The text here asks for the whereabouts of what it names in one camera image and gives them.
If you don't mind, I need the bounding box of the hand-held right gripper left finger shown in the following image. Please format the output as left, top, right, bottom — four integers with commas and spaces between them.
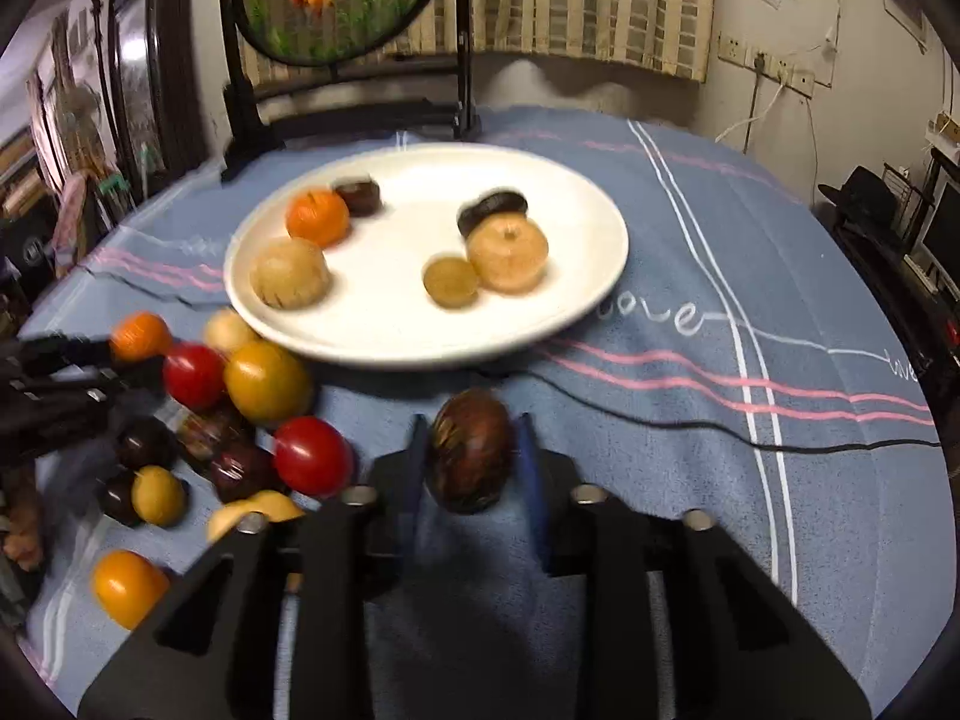
79, 414, 432, 720

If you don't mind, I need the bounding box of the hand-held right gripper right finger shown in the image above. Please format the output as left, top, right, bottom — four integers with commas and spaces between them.
516, 414, 875, 720

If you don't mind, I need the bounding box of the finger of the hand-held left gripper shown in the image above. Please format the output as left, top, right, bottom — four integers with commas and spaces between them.
0, 336, 121, 380
0, 360, 166, 466

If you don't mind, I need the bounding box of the dark purple wax apple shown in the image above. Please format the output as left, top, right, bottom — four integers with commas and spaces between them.
176, 405, 256, 466
114, 416, 179, 470
331, 175, 383, 217
426, 388, 518, 515
97, 469, 143, 528
208, 442, 282, 503
456, 190, 530, 237

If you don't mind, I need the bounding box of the mandarin orange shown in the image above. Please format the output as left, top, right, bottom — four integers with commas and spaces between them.
285, 187, 352, 248
110, 312, 173, 362

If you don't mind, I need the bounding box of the red cherry tomato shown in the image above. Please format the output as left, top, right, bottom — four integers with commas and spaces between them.
162, 343, 227, 412
271, 417, 355, 497

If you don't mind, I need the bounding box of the yellow tomato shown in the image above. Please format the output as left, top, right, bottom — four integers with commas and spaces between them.
91, 550, 172, 631
223, 341, 314, 426

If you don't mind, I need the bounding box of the white plate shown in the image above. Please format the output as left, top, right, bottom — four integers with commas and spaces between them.
223, 146, 629, 371

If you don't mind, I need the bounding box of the person's left hand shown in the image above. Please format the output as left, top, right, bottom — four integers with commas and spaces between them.
0, 495, 44, 572

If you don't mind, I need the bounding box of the hanging pink garment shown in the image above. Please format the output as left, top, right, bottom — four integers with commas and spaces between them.
49, 172, 95, 271

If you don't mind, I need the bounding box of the standing fan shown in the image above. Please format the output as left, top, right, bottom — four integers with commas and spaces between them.
60, 81, 113, 166

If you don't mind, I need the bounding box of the dark wooden framed picture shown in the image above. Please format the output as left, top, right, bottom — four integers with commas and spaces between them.
109, 0, 212, 192

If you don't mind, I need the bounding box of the blue striped tablecloth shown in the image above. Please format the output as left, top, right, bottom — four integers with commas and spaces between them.
15, 105, 946, 720

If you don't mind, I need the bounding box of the black desk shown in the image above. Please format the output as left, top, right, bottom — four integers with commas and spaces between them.
817, 217, 960, 406

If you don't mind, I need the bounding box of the goldfish screen ornament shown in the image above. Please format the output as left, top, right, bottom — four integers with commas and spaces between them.
217, 0, 481, 182

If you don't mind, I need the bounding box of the black hat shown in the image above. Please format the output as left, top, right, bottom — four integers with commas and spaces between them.
817, 165, 912, 241

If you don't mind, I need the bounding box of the computer monitor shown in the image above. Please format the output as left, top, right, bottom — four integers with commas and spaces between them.
916, 178, 960, 290

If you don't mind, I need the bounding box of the checked beige curtain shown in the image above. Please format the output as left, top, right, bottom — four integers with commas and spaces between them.
386, 0, 715, 83

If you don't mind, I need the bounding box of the electrical panel box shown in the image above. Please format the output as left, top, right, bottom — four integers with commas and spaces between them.
881, 0, 931, 38

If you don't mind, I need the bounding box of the thin black cable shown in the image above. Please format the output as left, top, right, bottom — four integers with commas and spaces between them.
480, 366, 944, 455

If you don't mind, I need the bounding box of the white cable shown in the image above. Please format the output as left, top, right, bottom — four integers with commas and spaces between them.
714, 82, 788, 147

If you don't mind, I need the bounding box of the wall socket strip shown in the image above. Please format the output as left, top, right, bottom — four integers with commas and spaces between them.
716, 31, 817, 98

